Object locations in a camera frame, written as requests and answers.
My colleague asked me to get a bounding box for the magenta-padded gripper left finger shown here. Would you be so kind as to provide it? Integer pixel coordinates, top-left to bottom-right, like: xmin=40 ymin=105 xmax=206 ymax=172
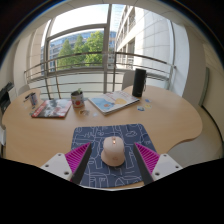
xmin=40 ymin=142 xmax=93 ymax=186

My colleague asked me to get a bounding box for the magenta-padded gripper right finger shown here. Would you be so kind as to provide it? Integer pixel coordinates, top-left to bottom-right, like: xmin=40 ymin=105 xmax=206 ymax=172
xmin=132 ymin=142 xmax=184 ymax=186

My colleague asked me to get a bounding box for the pale pink computer mouse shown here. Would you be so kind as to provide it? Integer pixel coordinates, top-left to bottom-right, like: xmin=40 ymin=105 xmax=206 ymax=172
xmin=100 ymin=135 xmax=126 ymax=167

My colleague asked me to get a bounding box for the blue patterned mouse pad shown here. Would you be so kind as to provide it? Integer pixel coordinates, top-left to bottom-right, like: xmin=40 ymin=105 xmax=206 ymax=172
xmin=70 ymin=123 xmax=158 ymax=189

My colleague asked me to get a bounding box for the red magazine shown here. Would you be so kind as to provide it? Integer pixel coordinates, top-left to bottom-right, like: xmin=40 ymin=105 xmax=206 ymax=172
xmin=30 ymin=98 xmax=73 ymax=119

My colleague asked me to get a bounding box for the small can with plant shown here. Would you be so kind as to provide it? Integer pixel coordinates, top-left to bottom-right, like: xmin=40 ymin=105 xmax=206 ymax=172
xmin=70 ymin=87 xmax=86 ymax=109

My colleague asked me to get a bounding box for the white chair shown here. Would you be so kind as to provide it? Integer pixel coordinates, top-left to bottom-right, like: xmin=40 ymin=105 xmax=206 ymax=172
xmin=16 ymin=84 xmax=32 ymax=98
xmin=120 ymin=69 xmax=136 ymax=91

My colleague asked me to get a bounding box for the light blue illustrated magazine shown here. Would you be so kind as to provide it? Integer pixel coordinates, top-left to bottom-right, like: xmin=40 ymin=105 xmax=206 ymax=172
xmin=88 ymin=90 xmax=141 ymax=116

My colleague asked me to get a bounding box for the black cylindrical speaker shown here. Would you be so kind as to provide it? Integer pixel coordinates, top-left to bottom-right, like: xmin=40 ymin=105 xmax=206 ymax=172
xmin=131 ymin=68 xmax=148 ymax=98

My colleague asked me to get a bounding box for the metal balcony railing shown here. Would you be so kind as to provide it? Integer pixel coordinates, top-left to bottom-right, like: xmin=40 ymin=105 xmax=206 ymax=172
xmin=23 ymin=51 xmax=177 ymax=101

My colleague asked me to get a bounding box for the green tree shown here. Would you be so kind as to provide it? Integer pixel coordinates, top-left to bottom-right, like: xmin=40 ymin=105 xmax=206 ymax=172
xmin=56 ymin=30 xmax=105 ymax=69

